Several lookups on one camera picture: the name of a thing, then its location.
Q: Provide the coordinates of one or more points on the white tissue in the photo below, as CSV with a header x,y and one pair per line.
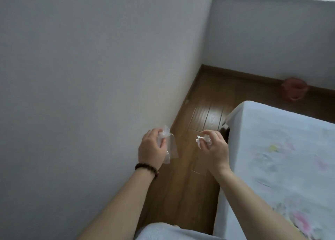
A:
x,y
201,140

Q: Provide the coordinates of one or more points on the person's left hand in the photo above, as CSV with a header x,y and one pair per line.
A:
x,y
150,150

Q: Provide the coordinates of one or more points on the red waste bin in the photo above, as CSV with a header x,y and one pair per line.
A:
x,y
294,89

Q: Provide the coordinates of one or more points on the bed with white floral sheet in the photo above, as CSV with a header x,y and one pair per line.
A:
x,y
282,156

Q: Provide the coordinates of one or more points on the person's left forearm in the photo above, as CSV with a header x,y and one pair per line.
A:
x,y
117,211

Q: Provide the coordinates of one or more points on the person's right hand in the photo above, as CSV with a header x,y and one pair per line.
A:
x,y
218,156

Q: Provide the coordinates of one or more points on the person's grey shirt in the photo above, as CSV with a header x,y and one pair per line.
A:
x,y
170,233

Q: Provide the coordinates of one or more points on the person's right forearm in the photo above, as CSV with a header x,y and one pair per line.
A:
x,y
259,211

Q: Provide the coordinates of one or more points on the clear plastic bag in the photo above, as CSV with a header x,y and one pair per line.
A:
x,y
172,148

